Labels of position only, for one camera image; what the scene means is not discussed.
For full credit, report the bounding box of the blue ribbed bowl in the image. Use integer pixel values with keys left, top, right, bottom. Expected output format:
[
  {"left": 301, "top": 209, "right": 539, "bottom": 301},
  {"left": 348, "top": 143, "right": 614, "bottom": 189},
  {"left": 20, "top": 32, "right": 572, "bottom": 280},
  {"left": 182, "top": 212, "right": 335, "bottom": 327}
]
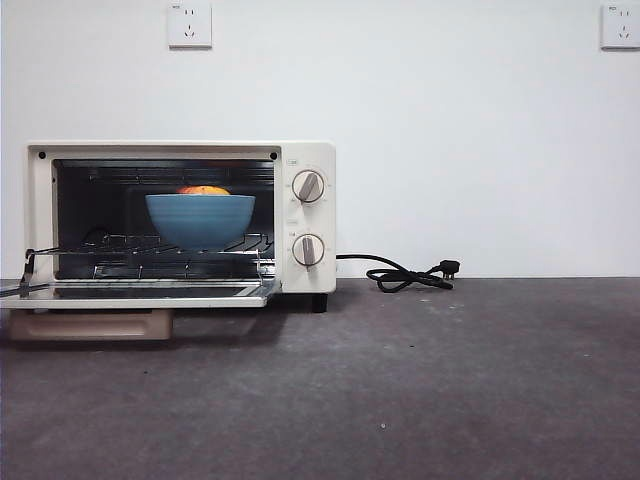
[{"left": 144, "top": 194, "right": 257, "bottom": 251}]

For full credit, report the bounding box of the black oven power cable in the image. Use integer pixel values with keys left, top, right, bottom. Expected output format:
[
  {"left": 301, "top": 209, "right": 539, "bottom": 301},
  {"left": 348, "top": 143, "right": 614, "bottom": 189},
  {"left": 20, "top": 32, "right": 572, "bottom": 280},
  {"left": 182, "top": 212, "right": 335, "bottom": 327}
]
[{"left": 335, "top": 253, "right": 462, "bottom": 294}]

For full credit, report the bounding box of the glass oven door with handle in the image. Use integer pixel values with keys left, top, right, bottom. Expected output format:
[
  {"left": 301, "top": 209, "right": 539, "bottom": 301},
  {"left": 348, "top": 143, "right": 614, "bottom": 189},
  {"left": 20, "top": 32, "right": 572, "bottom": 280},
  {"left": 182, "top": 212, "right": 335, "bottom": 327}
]
[{"left": 0, "top": 248, "right": 282, "bottom": 342}]

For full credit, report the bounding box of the white wall socket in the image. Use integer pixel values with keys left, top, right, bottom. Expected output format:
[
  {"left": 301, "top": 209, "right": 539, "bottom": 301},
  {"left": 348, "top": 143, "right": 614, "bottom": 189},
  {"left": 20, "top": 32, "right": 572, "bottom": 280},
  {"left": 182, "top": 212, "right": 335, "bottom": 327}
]
[
  {"left": 167, "top": 3, "right": 213, "bottom": 50},
  {"left": 600, "top": 4, "right": 640, "bottom": 51}
]

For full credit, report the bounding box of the cream Toshiba toaster oven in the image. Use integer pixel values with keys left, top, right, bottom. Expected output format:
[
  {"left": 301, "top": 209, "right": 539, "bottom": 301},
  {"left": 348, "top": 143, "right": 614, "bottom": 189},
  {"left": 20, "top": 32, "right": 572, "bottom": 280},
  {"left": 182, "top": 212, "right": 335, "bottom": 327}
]
[{"left": 25, "top": 140, "right": 337, "bottom": 315}]

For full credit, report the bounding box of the large beige oven knob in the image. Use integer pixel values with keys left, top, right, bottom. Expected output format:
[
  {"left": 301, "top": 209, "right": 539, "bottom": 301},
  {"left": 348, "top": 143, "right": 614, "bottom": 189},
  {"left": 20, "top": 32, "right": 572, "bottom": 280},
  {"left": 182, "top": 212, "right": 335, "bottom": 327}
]
[{"left": 291, "top": 169, "right": 327, "bottom": 204}]

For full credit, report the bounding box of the red yellow apple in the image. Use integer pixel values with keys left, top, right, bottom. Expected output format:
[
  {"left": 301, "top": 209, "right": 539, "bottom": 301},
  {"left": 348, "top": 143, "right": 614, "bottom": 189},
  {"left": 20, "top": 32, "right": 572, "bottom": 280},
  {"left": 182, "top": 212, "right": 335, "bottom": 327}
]
[{"left": 175, "top": 185, "right": 232, "bottom": 197}]

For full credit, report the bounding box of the wire oven rack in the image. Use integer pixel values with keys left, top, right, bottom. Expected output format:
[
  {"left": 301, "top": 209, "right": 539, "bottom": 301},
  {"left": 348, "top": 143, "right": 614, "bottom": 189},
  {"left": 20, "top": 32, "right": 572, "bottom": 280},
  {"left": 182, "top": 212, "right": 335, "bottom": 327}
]
[{"left": 27, "top": 232, "right": 276, "bottom": 281}]

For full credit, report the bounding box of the small beige oven knob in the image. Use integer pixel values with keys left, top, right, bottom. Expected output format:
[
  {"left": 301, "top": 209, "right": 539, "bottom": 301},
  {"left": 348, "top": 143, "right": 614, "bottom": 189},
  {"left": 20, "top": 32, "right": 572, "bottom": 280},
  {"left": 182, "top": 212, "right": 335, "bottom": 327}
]
[{"left": 291, "top": 233, "right": 327, "bottom": 272}]

